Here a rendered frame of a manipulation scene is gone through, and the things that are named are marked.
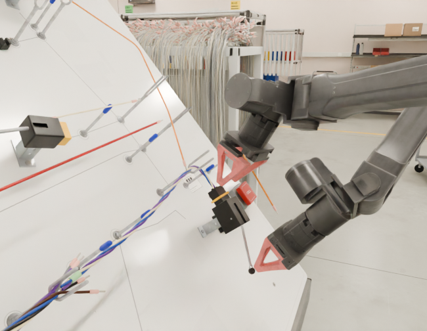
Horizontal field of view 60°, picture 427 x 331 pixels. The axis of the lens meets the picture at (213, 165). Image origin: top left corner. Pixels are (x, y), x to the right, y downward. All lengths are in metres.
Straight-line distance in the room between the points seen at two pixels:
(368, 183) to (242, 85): 0.25
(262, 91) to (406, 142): 0.27
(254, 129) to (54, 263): 0.38
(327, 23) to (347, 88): 8.23
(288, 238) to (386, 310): 1.85
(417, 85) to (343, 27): 8.28
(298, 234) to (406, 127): 0.26
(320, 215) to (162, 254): 0.27
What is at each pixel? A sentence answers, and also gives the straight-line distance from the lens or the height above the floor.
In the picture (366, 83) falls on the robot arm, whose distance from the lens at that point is 0.50.
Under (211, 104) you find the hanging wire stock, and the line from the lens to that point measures 1.33.
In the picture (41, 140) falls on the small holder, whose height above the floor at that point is 1.33.
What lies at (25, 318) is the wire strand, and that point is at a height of 1.22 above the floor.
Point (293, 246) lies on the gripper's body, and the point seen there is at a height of 1.12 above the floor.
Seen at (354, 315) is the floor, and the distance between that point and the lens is 2.37.
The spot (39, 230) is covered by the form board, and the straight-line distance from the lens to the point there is 0.55.
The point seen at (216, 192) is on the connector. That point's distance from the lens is 0.71.
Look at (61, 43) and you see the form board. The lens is 0.83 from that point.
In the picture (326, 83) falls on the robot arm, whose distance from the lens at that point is 0.56.
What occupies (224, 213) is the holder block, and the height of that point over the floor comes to 1.15.
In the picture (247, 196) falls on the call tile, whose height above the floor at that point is 1.10.
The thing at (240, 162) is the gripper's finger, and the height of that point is 1.25.
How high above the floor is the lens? 1.45
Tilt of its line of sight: 18 degrees down
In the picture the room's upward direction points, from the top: straight up
